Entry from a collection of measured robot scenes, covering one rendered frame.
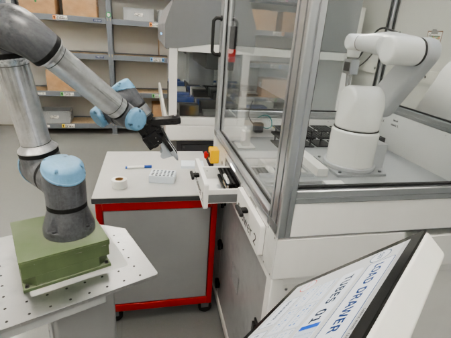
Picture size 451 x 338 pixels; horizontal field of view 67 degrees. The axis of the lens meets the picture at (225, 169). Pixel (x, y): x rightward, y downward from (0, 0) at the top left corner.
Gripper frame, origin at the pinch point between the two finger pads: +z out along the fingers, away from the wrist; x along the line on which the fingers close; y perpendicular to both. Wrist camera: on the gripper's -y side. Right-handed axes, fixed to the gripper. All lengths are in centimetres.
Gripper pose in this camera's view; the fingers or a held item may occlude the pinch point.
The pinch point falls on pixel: (176, 155)
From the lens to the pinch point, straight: 139.3
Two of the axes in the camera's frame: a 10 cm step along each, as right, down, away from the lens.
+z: 4.9, 7.6, 4.3
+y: -8.5, 5.3, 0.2
